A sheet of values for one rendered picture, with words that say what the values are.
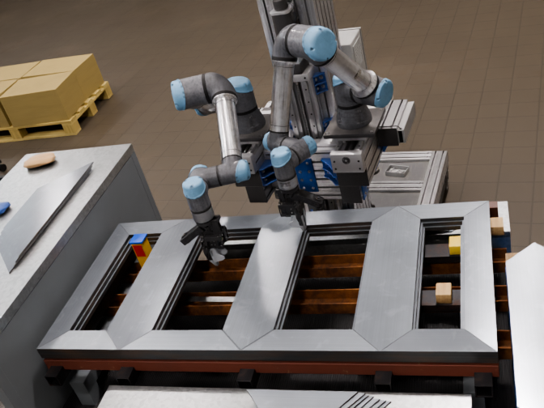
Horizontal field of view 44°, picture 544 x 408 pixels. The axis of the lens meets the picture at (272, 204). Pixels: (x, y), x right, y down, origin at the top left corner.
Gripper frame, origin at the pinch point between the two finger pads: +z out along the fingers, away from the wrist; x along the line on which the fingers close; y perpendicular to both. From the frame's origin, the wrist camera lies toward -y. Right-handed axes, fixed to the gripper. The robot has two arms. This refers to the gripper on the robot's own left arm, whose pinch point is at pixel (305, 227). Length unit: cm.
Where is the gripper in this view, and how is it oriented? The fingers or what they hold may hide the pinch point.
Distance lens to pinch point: 259.2
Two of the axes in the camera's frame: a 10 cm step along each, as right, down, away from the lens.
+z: 2.4, 8.1, 5.4
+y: -9.5, 0.7, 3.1
